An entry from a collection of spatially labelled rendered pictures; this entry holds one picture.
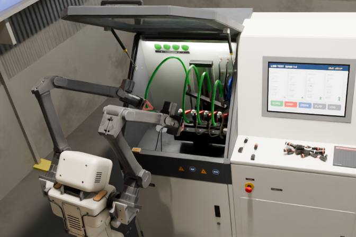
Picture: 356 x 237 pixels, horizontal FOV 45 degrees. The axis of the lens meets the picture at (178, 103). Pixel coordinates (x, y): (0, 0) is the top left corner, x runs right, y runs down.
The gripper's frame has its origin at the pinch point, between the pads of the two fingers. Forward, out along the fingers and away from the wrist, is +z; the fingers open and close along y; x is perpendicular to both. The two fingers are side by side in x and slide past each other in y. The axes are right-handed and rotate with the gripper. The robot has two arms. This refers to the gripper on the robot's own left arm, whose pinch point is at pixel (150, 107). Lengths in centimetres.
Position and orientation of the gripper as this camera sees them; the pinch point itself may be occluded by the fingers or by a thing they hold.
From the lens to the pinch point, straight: 249.5
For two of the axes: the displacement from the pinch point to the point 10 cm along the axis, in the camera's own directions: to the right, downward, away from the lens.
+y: -4.7, -2.4, 8.5
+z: 7.8, 3.3, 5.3
